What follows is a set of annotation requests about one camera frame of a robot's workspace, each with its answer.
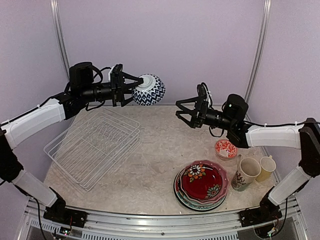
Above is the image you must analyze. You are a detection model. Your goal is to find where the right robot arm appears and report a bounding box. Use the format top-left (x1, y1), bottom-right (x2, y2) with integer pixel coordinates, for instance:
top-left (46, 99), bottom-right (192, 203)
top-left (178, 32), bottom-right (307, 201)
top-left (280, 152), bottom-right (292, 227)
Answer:
top-left (175, 93), bottom-right (320, 222)

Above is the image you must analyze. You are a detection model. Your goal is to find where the right aluminium frame post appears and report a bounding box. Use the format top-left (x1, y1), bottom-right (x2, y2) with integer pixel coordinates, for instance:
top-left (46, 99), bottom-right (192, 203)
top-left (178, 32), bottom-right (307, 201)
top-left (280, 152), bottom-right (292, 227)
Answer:
top-left (244, 0), bottom-right (272, 103)

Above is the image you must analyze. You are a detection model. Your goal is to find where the blue white patterned bowl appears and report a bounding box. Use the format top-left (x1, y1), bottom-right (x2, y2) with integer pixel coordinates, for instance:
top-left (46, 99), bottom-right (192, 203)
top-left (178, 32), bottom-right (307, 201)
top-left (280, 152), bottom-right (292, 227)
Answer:
top-left (131, 73), bottom-right (166, 106)

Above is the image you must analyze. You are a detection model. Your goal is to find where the front aluminium rail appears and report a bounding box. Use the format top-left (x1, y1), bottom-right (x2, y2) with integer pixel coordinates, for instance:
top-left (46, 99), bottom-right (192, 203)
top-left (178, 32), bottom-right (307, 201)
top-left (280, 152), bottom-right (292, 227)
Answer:
top-left (14, 197), bottom-right (310, 240)

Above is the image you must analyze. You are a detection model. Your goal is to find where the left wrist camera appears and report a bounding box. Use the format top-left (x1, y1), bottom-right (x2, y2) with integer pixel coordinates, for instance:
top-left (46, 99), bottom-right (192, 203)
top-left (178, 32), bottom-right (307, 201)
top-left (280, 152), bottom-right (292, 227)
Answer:
top-left (108, 63), bottom-right (123, 79)

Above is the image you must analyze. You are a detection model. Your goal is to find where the black rimmed plate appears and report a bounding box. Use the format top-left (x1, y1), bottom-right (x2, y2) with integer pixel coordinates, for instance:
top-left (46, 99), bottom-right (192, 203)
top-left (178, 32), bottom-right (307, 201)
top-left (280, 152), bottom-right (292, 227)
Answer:
top-left (173, 175), bottom-right (226, 212)

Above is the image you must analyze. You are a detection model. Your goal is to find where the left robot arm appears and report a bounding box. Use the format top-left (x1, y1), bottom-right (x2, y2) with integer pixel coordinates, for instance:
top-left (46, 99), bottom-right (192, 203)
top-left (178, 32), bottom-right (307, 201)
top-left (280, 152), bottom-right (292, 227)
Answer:
top-left (0, 61), bottom-right (144, 223)

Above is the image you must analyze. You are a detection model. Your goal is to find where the red teal patterned plate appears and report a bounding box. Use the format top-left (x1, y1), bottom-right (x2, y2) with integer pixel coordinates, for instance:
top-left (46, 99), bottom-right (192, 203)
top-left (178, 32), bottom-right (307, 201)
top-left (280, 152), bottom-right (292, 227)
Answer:
top-left (173, 180), bottom-right (226, 212)

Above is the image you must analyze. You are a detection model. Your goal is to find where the white red patterned cup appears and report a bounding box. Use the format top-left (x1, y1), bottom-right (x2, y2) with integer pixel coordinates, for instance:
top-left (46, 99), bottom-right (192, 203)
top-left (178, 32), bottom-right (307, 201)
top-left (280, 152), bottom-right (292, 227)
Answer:
top-left (214, 139), bottom-right (238, 160)

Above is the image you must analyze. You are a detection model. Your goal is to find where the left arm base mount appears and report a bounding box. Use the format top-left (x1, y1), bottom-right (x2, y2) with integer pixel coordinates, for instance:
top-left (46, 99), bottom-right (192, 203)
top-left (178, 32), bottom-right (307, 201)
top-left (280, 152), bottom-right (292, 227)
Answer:
top-left (43, 195), bottom-right (88, 228)

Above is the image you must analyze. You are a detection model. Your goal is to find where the aluminium frame post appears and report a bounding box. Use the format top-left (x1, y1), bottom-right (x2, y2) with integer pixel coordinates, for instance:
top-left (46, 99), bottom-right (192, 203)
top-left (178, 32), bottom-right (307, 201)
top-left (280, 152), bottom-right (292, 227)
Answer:
top-left (50, 0), bottom-right (70, 72)
top-left (244, 0), bottom-right (272, 103)

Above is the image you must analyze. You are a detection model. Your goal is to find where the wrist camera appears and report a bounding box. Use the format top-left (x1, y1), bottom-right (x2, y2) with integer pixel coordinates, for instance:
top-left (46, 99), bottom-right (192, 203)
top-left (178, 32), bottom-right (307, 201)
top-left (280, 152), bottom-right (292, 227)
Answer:
top-left (197, 82), bottom-right (213, 108)
top-left (108, 63), bottom-right (123, 79)

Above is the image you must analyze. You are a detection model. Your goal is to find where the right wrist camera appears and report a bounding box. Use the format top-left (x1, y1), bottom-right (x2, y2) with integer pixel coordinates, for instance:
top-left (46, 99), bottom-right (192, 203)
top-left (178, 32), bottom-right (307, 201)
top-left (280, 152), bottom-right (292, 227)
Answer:
top-left (197, 82), bottom-right (213, 108)

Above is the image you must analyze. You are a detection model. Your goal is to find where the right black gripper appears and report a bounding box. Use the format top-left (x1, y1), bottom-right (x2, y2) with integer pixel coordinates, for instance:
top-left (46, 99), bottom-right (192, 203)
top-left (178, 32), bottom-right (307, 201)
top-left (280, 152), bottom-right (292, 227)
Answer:
top-left (175, 96), bottom-right (236, 131)

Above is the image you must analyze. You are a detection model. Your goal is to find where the light green flower plate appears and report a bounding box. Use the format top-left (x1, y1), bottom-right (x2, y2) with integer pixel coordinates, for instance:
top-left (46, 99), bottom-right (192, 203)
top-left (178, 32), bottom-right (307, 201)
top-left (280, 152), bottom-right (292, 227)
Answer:
top-left (173, 184), bottom-right (226, 206)

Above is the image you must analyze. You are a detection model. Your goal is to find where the left aluminium frame post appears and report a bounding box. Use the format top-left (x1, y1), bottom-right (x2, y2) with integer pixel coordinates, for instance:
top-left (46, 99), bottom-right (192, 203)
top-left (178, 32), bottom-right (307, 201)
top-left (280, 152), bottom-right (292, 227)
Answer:
top-left (50, 0), bottom-right (70, 72)

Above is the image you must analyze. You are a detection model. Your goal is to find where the floral green mug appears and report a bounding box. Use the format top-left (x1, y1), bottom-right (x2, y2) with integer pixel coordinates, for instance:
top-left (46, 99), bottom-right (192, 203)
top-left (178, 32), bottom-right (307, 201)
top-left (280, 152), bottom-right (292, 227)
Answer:
top-left (231, 154), bottom-right (262, 192)

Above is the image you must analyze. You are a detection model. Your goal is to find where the white wire dish rack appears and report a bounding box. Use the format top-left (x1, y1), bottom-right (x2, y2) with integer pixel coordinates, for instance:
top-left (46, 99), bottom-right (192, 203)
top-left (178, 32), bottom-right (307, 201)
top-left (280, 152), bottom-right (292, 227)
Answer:
top-left (43, 108), bottom-right (141, 192)

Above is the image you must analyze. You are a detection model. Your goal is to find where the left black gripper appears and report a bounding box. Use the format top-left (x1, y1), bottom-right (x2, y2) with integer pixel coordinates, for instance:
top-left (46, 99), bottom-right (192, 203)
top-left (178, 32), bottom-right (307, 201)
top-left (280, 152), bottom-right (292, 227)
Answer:
top-left (80, 70), bottom-right (143, 106)

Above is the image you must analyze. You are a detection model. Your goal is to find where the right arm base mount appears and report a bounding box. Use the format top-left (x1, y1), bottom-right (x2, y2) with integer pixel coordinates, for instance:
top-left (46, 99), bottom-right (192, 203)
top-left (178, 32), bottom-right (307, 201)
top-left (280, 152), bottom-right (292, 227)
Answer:
top-left (238, 196), bottom-right (283, 227)

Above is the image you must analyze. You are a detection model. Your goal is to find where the yellow ceramic mug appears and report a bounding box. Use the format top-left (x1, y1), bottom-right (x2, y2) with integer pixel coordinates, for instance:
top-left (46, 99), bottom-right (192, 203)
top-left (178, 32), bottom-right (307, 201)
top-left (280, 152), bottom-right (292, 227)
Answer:
top-left (255, 155), bottom-right (277, 182)

